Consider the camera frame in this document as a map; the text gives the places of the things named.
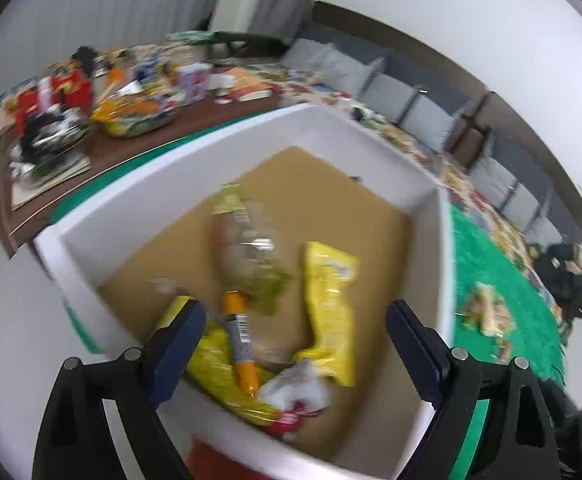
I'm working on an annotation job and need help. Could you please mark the green textured blanket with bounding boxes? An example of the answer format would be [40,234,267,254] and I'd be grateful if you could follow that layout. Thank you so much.
[51,110,567,480]

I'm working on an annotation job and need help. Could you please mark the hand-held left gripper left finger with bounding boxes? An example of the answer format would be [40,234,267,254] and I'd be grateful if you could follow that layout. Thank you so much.
[31,297,208,480]

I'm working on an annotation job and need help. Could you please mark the yellow snack bag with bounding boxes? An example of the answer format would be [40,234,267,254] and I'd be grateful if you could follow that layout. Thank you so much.
[91,92,179,138]

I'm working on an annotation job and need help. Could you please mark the orange cover book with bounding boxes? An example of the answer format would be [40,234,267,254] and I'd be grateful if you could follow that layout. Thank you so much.
[228,66,278,103]

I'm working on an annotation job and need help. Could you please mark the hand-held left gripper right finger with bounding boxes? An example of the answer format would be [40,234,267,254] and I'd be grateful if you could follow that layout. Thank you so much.
[386,299,562,480]

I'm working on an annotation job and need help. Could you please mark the white cardboard box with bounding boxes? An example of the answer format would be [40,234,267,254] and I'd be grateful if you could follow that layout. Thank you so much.
[33,102,454,480]

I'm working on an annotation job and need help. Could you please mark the yellow-green packet red end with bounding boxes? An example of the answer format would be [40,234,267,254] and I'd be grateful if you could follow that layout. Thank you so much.
[156,296,307,436]

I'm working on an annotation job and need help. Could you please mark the white and red packet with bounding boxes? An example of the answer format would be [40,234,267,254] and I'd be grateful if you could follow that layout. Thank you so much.
[256,358,334,418]

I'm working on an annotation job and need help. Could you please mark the breadstick pack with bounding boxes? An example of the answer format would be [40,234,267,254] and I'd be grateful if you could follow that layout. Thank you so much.
[464,282,514,336]

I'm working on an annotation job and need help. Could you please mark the plain yellow packet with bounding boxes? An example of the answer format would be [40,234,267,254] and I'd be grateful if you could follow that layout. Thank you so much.
[291,241,361,388]

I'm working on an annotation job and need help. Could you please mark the sheer white curtain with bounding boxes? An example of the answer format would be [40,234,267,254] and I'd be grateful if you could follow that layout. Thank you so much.
[0,0,232,76]

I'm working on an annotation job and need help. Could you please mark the grey two-tone pillow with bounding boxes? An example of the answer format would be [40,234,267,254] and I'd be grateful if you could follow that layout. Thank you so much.
[524,195,582,251]
[282,39,387,98]
[361,67,454,153]
[468,137,554,231]

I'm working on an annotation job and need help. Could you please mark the clear meatball bag red label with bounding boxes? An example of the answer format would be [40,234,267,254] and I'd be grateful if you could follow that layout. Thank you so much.
[210,184,297,311]

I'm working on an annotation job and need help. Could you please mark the grey curtain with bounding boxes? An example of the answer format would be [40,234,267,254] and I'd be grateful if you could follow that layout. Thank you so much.
[211,0,332,43]

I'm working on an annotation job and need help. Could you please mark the orange sausage stick packet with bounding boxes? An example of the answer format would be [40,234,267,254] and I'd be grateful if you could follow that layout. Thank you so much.
[221,291,261,398]

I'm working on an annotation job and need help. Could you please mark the assorted table clutter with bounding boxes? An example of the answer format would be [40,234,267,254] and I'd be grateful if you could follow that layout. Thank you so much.
[0,30,282,211]

